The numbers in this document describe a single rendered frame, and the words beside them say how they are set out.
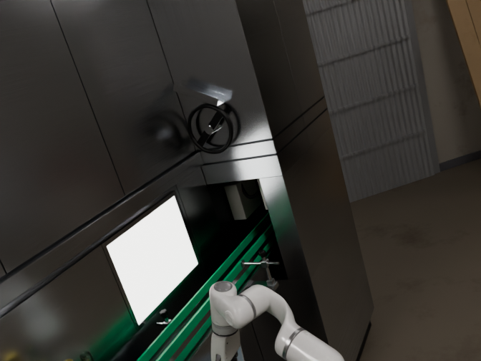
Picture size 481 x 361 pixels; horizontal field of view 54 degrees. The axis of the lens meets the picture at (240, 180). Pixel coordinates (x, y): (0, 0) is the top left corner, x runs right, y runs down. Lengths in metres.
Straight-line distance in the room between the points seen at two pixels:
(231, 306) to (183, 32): 1.13
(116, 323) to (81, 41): 0.93
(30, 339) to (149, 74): 1.04
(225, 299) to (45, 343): 0.53
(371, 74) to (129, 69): 3.08
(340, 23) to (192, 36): 2.67
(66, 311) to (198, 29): 1.12
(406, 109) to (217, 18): 3.14
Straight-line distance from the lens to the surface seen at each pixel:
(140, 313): 1.74
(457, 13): 4.58
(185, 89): 1.93
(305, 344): 1.16
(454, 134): 5.11
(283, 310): 1.25
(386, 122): 4.69
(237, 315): 1.23
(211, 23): 1.89
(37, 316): 1.46
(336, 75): 4.47
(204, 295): 1.87
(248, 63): 1.84
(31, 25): 1.61
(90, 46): 1.74
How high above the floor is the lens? 1.82
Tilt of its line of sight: 17 degrees down
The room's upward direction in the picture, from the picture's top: 17 degrees counter-clockwise
